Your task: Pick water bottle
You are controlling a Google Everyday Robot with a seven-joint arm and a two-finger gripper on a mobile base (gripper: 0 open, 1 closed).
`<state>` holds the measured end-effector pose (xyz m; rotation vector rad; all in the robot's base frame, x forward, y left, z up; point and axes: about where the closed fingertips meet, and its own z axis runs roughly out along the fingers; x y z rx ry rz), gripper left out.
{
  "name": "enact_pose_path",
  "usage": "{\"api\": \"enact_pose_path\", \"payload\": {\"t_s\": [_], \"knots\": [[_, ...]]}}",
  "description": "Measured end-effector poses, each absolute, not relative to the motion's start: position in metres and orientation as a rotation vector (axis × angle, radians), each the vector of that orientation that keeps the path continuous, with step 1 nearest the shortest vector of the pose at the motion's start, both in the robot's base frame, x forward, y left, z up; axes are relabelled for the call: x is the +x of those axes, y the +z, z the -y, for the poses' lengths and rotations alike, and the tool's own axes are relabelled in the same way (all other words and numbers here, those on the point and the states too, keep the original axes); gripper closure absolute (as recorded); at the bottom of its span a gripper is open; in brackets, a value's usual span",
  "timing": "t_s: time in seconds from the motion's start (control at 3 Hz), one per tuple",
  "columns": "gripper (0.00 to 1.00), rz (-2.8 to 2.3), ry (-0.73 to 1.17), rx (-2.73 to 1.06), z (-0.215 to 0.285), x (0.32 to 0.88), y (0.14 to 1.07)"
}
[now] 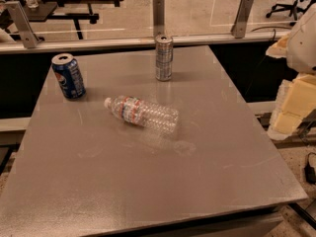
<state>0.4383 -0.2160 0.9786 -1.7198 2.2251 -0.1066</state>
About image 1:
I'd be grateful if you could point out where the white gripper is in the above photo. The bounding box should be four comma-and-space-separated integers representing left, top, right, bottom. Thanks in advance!
268, 4, 316, 140

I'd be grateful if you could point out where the clear plastic water bottle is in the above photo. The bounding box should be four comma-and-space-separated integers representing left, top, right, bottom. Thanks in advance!
104, 96, 179, 134

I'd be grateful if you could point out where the black power adapter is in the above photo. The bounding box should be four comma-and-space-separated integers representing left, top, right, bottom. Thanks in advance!
304, 152, 316, 185

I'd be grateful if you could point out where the silver energy drink can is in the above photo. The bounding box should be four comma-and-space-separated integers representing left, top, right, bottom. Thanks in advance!
155, 35, 173, 81

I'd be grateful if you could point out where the blue Pepsi can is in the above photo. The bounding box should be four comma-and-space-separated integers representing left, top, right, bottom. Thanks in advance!
51, 53, 86, 100

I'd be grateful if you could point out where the dark background table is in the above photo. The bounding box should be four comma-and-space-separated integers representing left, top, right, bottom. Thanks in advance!
23, 0, 123, 40

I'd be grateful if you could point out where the right metal bracket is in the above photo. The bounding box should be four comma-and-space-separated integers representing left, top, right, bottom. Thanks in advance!
231, 0, 254, 39

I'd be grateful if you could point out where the metal bracket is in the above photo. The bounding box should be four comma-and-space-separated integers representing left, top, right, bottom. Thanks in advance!
152, 0, 165, 37
231, 0, 254, 39
5, 1, 40, 48

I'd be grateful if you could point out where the metal barrier rail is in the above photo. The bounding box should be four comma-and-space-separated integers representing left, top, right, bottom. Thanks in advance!
0, 29, 288, 54

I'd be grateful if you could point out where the middle metal bracket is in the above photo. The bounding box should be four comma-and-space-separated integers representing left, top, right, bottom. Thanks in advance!
152, 0, 165, 37

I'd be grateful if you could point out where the left metal bracket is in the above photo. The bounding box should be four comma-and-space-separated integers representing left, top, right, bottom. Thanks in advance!
5, 1, 40, 48

